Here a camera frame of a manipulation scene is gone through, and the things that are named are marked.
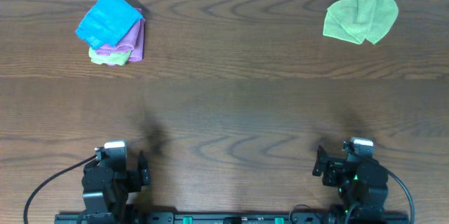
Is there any light green microfiber cloth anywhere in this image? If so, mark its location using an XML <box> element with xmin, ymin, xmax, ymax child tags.
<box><xmin>323</xmin><ymin>0</ymin><xmax>398</xmax><ymax>45</ymax></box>

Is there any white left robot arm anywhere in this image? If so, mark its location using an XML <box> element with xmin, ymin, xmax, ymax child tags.
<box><xmin>76</xmin><ymin>147</ymin><xmax>150</xmax><ymax>224</ymax></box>

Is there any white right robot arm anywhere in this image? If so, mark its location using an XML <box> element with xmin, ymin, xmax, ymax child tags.
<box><xmin>312</xmin><ymin>142</ymin><xmax>388</xmax><ymax>223</ymax></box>

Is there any green folded cloth in stack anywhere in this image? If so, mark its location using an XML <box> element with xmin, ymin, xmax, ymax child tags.
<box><xmin>88</xmin><ymin>48</ymin><xmax>131</xmax><ymax>66</ymax></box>

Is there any pink folded cloth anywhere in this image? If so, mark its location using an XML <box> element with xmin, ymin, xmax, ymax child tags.
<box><xmin>95</xmin><ymin>18</ymin><xmax>146</xmax><ymax>62</ymax></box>

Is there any blue folded cloth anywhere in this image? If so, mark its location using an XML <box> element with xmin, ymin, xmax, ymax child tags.
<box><xmin>75</xmin><ymin>0</ymin><xmax>143</xmax><ymax>49</ymax></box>

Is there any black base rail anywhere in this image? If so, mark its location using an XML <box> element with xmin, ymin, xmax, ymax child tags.
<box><xmin>54</xmin><ymin>212</ymin><xmax>409</xmax><ymax>224</ymax></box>

